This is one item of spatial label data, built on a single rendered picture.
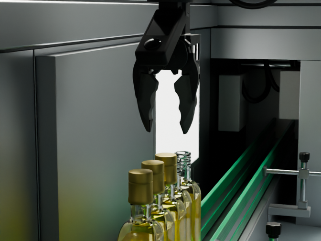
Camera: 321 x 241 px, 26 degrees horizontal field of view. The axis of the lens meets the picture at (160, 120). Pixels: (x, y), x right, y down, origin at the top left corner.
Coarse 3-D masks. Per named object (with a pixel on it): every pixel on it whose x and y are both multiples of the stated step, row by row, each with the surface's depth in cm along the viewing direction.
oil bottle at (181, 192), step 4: (176, 192) 113; (180, 192) 113; (184, 192) 114; (188, 192) 115; (176, 196) 112; (180, 196) 112; (184, 196) 113; (188, 196) 114; (184, 200) 112; (188, 200) 114; (184, 204) 112; (188, 204) 114; (188, 208) 114; (188, 212) 114; (188, 216) 114; (188, 220) 114; (188, 224) 114; (188, 228) 114; (188, 232) 115; (188, 236) 115; (188, 240) 115
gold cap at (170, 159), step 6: (156, 156) 107; (162, 156) 106; (168, 156) 106; (174, 156) 107; (168, 162) 106; (174, 162) 107; (168, 168) 106; (174, 168) 107; (168, 174) 106; (174, 174) 107; (168, 180) 107; (174, 180) 107
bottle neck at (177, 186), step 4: (180, 160) 113; (180, 164) 113; (180, 168) 113; (180, 172) 113; (180, 176) 113; (180, 180) 114; (176, 184) 113; (180, 184) 114; (176, 188) 113; (180, 188) 114
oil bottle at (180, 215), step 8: (168, 200) 107; (176, 200) 108; (168, 208) 106; (176, 208) 106; (184, 208) 109; (176, 216) 106; (184, 216) 109; (176, 224) 106; (184, 224) 109; (176, 232) 106; (184, 232) 110; (176, 240) 106; (184, 240) 110
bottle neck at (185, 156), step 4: (176, 152) 119; (180, 152) 120; (184, 152) 120; (188, 152) 119; (180, 156) 118; (184, 156) 118; (188, 156) 118; (184, 160) 118; (188, 160) 118; (184, 164) 118; (188, 164) 118; (184, 168) 118; (188, 168) 118; (184, 172) 118; (188, 172) 119; (184, 176) 118; (188, 176) 119; (184, 180) 118; (188, 180) 119
